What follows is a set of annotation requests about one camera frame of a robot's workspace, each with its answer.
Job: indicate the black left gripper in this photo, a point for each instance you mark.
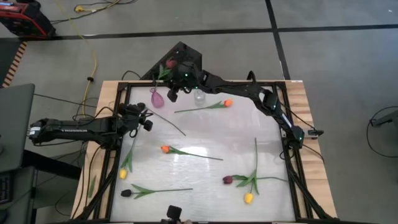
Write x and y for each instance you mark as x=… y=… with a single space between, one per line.
x=130 y=118

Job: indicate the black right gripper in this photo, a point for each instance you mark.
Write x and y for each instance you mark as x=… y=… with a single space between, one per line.
x=188 y=76

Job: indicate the green artificial flower stem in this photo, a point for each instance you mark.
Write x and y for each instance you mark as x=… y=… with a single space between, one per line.
x=168 y=123

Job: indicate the dark red artificial tulip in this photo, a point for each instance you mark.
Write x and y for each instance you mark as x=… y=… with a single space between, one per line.
x=171 y=64
x=228 y=179

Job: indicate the orange artificial tulip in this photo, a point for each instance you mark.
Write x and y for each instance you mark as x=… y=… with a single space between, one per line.
x=228 y=102
x=165 y=149

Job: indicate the yellow artificial tulip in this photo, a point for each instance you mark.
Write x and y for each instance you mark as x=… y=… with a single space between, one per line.
x=248 y=198
x=123 y=174

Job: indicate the black artificial tulip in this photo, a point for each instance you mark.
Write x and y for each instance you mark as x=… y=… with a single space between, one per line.
x=126 y=193

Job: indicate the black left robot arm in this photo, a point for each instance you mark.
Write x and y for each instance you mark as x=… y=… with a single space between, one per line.
x=77 y=128

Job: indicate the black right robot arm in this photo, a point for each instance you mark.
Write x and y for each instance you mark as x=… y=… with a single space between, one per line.
x=248 y=90

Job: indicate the pink glass vase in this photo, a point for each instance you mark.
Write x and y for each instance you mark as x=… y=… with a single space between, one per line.
x=157 y=100

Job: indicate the clear glass vase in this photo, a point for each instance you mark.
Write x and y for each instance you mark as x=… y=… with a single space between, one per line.
x=199 y=97

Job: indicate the black computer tower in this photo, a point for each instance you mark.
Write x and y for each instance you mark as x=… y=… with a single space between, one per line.
x=186 y=51

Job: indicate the loose green leaf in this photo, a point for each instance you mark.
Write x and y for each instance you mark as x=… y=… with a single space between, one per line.
x=92 y=186

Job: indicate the black desk beam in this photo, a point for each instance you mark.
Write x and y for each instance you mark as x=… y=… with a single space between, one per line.
x=49 y=165

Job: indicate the grey desk top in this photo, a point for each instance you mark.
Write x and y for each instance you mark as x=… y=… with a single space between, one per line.
x=15 y=124

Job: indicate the black mat with striped edge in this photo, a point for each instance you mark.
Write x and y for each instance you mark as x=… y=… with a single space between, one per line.
x=9 y=56

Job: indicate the red and black machine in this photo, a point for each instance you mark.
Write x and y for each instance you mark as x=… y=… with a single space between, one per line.
x=21 y=18

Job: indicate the dark keyboard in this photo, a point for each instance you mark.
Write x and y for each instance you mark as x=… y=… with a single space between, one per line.
x=5 y=188

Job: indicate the grey stand leg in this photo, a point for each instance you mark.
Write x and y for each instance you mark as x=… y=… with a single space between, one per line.
x=385 y=119

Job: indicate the black aluminium table frame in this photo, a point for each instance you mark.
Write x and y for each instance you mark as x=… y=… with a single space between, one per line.
x=122 y=86

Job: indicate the black camera box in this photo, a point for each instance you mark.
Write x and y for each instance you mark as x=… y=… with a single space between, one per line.
x=174 y=212

